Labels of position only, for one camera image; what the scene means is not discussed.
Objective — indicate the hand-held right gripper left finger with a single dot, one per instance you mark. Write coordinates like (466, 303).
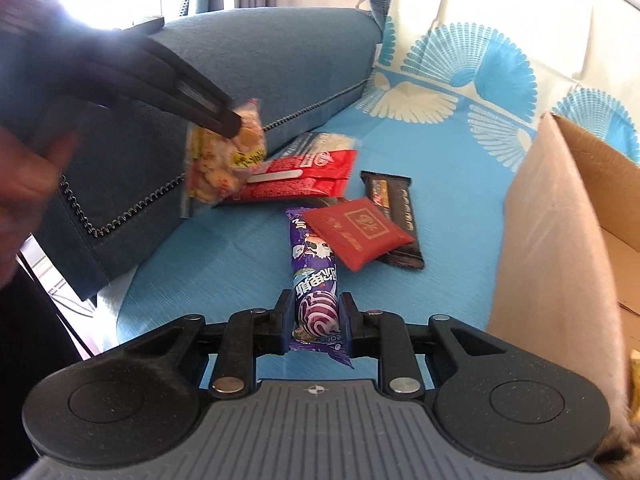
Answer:
(286, 322)

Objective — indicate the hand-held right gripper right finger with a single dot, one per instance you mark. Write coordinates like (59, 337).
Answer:
(346, 322)

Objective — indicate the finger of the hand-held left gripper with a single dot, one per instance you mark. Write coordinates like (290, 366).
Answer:
(150, 95)
(200, 87)

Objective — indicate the purple candy packet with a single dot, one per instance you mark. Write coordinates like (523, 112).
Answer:
(312, 270)

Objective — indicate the yellow nut snack bag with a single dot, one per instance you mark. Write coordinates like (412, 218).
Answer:
(220, 175)

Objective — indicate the dark chocolate bar packet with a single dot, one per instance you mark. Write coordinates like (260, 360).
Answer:
(400, 195)

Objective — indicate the brown cardboard box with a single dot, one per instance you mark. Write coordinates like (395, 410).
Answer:
(550, 240)

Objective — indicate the person's left hand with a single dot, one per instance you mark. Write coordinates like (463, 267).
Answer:
(25, 195)

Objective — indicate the red square packet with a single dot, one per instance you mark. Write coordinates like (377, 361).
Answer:
(360, 235)

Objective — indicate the clear beige cracker packet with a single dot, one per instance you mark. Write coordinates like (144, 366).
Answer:
(320, 141)

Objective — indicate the red long snack packet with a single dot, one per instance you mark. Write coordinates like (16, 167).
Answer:
(300, 180)

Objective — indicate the blue fan-print sofa cover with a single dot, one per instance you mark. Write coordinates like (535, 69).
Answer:
(450, 160)

